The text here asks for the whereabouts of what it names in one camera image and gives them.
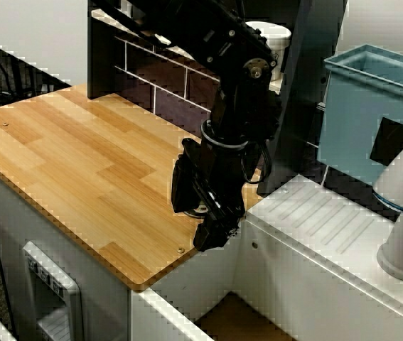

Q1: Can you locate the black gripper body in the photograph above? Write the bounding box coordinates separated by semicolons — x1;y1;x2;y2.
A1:
181;136;263;229

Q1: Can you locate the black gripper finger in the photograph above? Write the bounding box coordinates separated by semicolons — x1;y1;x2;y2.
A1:
171;154;206;214
193;215;240;253

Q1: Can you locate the white toy sink unit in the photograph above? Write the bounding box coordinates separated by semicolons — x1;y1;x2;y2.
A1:
128;173;403;341

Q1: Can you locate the wooden countertop panel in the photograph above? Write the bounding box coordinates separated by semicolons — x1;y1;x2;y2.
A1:
0;83;264;293

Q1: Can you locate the dark tile backsplash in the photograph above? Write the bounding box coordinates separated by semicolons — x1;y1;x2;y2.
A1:
87;0;223;139

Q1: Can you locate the blue plastic bin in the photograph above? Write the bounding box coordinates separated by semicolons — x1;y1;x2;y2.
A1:
316;43;403;185

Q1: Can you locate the black upright panel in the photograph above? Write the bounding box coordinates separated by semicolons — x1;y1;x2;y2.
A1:
257;0;348;198

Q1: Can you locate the white cup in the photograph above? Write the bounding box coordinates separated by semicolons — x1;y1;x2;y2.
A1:
245;20;293;85

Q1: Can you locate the grey dispenser panel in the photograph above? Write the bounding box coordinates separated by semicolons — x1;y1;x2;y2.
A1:
21;240;83;341

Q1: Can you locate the black square sticker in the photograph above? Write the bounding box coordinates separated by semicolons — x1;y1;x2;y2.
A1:
369;117;403;167

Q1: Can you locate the white kitchen cabinet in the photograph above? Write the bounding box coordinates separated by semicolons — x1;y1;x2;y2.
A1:
0;163;131;341

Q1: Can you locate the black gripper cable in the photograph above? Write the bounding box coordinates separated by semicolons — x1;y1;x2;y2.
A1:
240;140;273;185

